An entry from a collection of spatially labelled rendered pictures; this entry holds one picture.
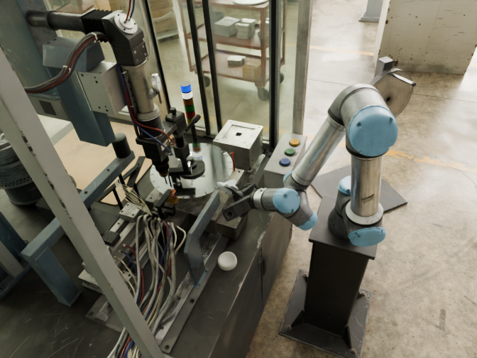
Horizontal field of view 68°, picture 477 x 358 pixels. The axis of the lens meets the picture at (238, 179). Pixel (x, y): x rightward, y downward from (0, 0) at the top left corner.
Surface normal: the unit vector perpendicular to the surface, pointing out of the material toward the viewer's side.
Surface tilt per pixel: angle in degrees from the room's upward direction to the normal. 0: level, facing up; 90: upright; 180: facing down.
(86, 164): 0
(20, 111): 90
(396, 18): 91
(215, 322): 0
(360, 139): 82
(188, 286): 0
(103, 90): 90
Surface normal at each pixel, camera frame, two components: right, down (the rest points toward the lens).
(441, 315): -0.06, -0.73
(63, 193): 0.92, 0.22
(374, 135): -0.02, 0.58
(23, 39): -0.39, 0.65
